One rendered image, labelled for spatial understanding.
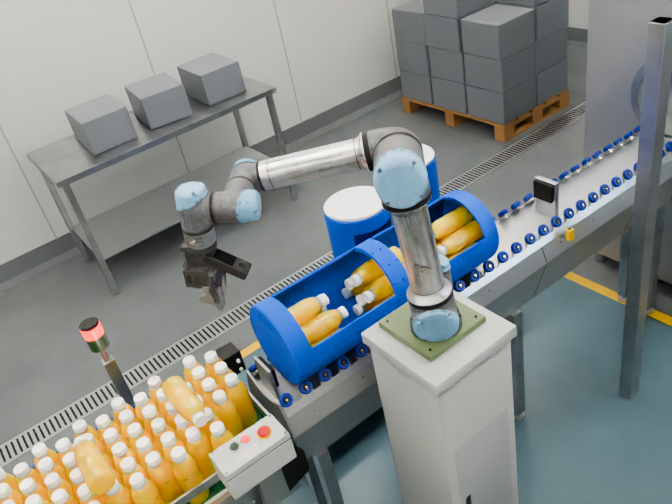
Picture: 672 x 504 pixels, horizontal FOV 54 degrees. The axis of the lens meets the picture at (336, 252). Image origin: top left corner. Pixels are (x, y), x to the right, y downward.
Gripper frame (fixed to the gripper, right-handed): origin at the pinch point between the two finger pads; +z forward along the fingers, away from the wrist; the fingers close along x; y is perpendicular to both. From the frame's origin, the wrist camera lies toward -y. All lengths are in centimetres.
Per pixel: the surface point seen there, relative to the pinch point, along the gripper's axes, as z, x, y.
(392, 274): 21, -43, -40
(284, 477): 61, 7, -10
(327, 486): 95, -15, -17
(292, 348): 26.5, -13.1, -12.7
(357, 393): 56, -24, -29
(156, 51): 41, -337, 159
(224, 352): 45, -29, 16
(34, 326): 166, -167, 209
